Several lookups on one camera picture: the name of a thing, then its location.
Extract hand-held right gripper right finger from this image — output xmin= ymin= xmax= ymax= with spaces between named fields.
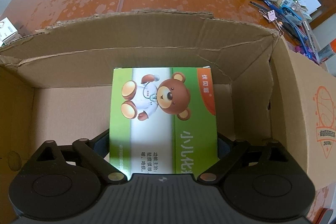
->
xmin=196 ymin=132 xmax=290 ymax=184

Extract black tweezers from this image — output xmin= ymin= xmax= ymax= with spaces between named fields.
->
xmin=249 ymin=1 xmax=272 ymax=12

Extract pink binder clip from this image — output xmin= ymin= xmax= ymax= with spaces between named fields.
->
xmin=259 ymin=9 xmax=277 ymax=23

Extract blue plastic tool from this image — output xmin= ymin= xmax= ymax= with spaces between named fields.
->
xmin=274 ymin=6 xmax=302 ymax=24

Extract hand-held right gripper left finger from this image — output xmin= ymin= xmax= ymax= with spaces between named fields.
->
xmin=36 ymin=129 xmax=127 ymax=186

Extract white red medicine box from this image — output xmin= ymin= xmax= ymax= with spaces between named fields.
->
xmin=0 ymin=17 xmax=24 ymax=47

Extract gold binder clip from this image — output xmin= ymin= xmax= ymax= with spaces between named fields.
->
xmin=274 ymin=21 xmax=285 ymax=36

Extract blue pen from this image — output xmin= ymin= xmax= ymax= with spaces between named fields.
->
xmin=263 ymin=0 xmax=280 ymax=10

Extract silver pen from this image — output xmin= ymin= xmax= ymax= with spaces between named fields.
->
xmin=302 ymin=21 xmax=315 ymax=48

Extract brown cardboard box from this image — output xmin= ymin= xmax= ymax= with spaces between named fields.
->
xmin=281 ymin=36 xmax=336 ymax=224

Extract green bear medicine box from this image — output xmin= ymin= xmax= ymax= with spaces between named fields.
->
xmin=109 ymin=66 xmax=220 ymax=180

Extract orange cap glue stick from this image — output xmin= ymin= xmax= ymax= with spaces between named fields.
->
xmin=318 ymin=39 xmax=336 ymax=63

